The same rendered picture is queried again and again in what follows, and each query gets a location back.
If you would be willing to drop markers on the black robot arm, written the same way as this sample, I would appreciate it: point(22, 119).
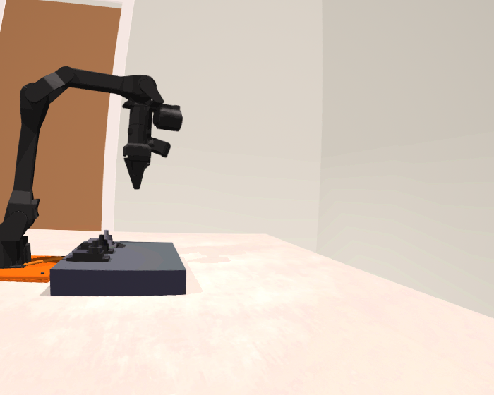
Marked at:
point(21, 211)

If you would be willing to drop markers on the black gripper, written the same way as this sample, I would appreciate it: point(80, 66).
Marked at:
point(138, 152)

